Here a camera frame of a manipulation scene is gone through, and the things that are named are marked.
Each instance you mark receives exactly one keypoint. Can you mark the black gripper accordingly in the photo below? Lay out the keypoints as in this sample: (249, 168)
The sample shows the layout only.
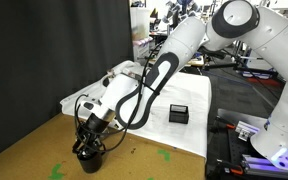
(88, 131)

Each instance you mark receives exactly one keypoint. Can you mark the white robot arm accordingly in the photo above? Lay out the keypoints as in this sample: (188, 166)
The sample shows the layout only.
(129, 99)

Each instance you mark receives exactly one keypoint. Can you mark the small black box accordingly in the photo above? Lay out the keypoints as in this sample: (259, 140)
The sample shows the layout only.
(178, 114)

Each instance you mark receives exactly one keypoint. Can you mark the white cloth sheet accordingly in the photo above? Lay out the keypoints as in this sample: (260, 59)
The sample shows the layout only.
(193, 91)

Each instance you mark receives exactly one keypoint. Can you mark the black curtain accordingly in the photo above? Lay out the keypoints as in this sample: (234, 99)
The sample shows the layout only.
(50, 49)

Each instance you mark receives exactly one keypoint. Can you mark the black cup with handle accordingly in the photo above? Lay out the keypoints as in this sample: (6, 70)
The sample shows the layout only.
(90, 162)

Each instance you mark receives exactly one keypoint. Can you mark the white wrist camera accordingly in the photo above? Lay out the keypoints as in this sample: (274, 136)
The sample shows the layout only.
(90, 108)

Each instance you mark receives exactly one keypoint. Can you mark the black mounting base plate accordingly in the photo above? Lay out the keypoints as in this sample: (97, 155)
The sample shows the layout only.
(228, 163)

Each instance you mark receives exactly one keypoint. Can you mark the silver metal clamp bracket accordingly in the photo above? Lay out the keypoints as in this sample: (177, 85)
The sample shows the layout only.
(245, 130)

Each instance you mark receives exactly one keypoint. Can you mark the aluminium extrusion rail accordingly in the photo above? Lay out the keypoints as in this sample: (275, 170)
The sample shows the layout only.
(262, 167)

